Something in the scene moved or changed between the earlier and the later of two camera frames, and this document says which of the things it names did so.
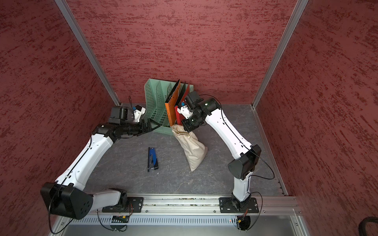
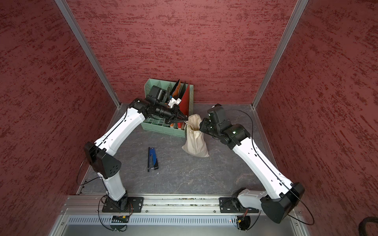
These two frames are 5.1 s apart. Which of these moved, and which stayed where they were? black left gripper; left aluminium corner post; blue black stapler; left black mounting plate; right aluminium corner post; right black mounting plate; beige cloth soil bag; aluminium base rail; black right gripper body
Moved: black left gripper; beige cloth soil bag; black right gripper body
Stayed: blue black stapler; left black mounting plate; right aluminium corner post; right black mounting plate; aluminium base rail; left aluminium corner post
